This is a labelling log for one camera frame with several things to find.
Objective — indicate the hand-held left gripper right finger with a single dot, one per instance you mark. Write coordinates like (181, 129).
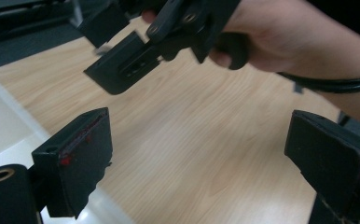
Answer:
(330, 165)

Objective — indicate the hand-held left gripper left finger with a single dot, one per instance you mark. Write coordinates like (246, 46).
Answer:
(78, 174)

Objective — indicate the metal stand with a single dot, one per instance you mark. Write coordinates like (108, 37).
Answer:
(76, 14)

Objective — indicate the grey panel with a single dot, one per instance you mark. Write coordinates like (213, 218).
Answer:
(29, 46)

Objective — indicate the dark metal rail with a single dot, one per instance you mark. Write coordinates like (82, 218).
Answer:
(25, 15)

